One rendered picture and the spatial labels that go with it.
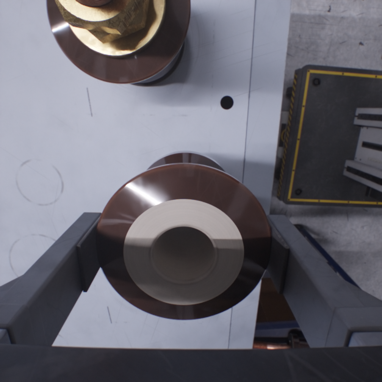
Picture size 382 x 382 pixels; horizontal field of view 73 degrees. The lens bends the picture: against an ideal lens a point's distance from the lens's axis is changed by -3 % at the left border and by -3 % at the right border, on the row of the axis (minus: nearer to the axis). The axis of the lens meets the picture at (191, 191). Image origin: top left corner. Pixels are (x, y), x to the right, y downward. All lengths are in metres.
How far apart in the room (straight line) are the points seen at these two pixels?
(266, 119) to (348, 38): 1.65
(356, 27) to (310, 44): 0.27
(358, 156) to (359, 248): 0.89
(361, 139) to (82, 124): 1.42
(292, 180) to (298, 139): 0.21
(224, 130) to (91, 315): 0.29
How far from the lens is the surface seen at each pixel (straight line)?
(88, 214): 0.16
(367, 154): 1.52
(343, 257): 2.25
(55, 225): 0.35
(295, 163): 1.46
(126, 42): 0.19
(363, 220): 2.18
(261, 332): 1.15
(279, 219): 0.16
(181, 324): 0.40
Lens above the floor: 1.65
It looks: 73 degrees down
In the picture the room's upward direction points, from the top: 178 degrees clockwise
